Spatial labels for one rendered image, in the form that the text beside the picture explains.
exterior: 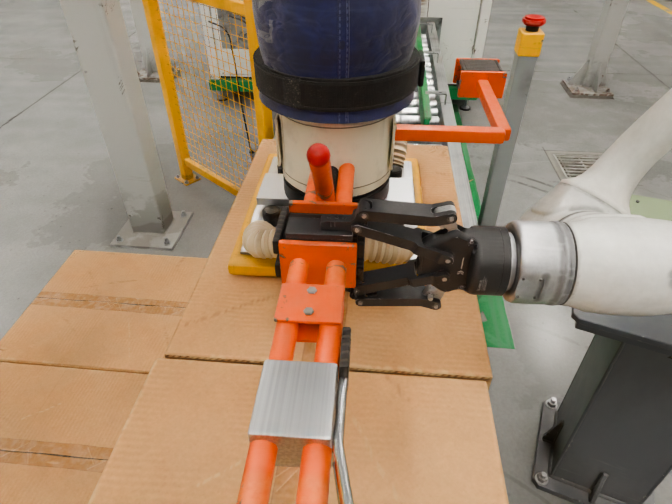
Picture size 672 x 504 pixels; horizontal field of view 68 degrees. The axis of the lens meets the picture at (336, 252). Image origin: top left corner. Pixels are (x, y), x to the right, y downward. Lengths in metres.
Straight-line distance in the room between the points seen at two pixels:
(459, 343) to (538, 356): 1.34
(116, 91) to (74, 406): 1.35
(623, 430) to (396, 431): 0.97
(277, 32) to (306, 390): 0.42
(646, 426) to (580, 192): 0.86
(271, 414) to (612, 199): 0.49
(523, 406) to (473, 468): 1.27
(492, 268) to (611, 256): 0.11
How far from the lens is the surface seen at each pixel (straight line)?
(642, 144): 0.72
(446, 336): 0.65
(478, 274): 0.52
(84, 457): 1.11
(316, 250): 0.51
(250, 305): 0.69
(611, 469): 1.61
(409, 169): 0.92
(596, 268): 0.55
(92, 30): 2.14
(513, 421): 1.78
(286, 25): 0.63
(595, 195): 0.69
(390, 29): 0.63
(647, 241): 0.57
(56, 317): 1.39
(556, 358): 2.00
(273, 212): 0.76
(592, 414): 1.44
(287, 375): 0.41
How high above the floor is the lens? 1.42
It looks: 39 degrees down
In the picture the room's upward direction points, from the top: straight up
